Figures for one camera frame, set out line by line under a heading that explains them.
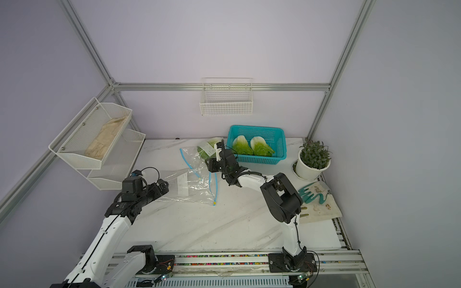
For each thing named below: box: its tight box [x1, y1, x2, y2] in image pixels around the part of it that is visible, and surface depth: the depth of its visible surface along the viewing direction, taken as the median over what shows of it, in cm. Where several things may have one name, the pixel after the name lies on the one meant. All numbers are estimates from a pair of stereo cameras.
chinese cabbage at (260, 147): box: [250, 136, 275, 157], surface depth 109 cm
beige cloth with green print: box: [297, 180, 343, 224], surface depth 92 cm
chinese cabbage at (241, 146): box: [232, 135, 254, 155], surface depth 109 cm
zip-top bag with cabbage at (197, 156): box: [179, 137, 224, 179], surface depth 105 cm
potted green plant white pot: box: [295, 138, 333, 180], surface depth 92 cm
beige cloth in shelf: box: [85, 115, 128, 161], surface depth 81 cm
